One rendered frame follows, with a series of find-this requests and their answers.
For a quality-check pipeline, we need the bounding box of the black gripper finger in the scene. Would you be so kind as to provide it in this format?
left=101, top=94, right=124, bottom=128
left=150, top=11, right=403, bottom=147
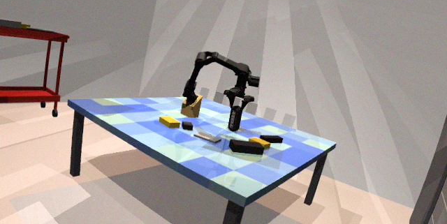
left=227, top=96, right=235, bottom=108
left=240, top=100, right=248, bottom=111

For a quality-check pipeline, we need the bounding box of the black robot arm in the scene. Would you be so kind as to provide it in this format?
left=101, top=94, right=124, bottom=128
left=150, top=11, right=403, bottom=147
left=182, top=52, right=260, bottom=103

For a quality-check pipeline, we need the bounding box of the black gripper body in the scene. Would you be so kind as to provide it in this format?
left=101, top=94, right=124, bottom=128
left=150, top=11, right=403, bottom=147
left=223, top=83, right=254, bottom=102

